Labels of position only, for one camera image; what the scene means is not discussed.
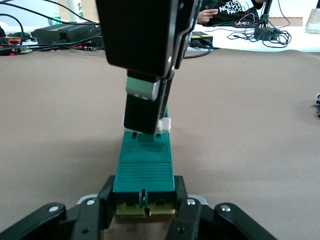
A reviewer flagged clear glass flask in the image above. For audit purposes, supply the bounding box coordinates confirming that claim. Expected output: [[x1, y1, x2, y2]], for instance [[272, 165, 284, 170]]
[[304, 7, 320, 35]]

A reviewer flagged white work table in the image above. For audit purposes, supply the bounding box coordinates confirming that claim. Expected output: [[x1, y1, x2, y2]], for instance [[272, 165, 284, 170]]
[[0, 17, 320, 53]]

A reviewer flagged bystander bare hand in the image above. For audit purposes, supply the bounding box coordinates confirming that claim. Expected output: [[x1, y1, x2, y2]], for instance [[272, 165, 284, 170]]
[[197, 8, 220, 25]]

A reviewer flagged white rolled tube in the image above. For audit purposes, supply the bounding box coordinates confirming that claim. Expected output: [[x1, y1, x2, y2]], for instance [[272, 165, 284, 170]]
[[65, 0, 85, 24]]

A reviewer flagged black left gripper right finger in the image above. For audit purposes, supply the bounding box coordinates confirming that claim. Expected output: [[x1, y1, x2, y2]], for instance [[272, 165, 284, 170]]
[[167, 176, 278, 240]]

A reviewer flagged black stand base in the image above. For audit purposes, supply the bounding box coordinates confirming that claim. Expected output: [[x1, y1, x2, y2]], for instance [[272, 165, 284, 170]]
[[253, 0, 282, 38]]

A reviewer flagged black power supply box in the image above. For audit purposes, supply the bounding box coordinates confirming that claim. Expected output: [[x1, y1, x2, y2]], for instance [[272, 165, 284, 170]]
[[33, 21, 103, 44]]

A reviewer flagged yellow black device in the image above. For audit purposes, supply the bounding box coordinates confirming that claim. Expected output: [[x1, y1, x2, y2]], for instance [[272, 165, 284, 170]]
[[191, 31, 215, 48]]

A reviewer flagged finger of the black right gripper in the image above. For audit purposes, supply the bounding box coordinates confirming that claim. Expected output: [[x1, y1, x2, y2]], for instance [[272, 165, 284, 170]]
[[96, 0, 176, 135], [162, 0, 204, 120]]

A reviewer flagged brown paper table cover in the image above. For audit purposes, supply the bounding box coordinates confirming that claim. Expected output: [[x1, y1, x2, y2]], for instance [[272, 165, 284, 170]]
[[0, 46, 320, 240]]

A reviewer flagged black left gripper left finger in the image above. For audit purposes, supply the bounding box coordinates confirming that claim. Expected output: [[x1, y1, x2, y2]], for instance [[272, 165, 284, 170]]
[[0, 175, 117, 240]]

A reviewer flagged black cable tangle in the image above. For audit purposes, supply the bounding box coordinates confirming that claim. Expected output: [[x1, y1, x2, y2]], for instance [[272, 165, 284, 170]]
[[226, 13, 292, 48]]

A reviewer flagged black device with red light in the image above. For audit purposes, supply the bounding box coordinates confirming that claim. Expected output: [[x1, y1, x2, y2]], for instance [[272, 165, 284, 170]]
[[0, 36, 32, 56]]

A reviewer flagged person in black shirt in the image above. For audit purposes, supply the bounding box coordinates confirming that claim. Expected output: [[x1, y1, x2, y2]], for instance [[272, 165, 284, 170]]
[[209, 0, 261, 27]]

